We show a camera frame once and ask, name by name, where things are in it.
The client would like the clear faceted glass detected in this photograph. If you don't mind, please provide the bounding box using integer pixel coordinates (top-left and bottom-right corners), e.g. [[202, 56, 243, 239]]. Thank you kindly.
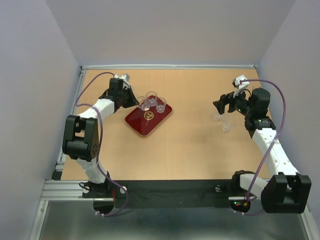
[[145, 91, 158, 107], [155, 97, 167, 114]]

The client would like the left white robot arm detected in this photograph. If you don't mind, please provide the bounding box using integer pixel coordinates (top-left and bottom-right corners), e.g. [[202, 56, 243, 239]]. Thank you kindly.
[[62, 74, 138, 198]]

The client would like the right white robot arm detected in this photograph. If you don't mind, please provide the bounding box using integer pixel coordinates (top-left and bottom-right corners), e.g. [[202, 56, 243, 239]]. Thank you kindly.
[[213, 88, 312, 214]]

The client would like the red rectangular serving tray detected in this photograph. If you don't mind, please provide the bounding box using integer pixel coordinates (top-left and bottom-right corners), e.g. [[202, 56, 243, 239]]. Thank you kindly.
[[124, 103, 173, 137]]

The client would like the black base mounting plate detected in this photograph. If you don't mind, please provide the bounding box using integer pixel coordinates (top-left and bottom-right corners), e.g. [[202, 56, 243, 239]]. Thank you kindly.
[[82, 178, 253, 209]]

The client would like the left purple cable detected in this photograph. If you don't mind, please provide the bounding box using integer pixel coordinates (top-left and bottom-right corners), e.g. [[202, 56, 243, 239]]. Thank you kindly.
[[74, 71, 130, 218]]

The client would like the purple cable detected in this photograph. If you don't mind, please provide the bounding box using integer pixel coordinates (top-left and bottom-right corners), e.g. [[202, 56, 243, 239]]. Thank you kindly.
[[74, 71, 130, 218], [234, 78, 287, 216]]

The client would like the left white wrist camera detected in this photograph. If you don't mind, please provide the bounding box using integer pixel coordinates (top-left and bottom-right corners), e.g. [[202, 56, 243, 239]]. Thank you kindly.
[[113, 73, 130, 84]]

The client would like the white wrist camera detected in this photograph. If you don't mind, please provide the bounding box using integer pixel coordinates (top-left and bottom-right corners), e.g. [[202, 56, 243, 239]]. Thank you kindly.
[[232, 74, 249, 98], [113, 73, 130, 84]]

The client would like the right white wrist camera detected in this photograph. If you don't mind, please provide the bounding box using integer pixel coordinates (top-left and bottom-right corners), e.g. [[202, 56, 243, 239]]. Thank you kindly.
[[232, 74, 249, 98]]

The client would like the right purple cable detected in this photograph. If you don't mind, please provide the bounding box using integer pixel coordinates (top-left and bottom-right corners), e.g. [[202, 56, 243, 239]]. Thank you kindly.
[[234, 78, 287, 216]]

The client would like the aluminium table frame rail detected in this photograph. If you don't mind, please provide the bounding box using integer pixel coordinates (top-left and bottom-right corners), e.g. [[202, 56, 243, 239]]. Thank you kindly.
[[80, 64, 257, 70]]

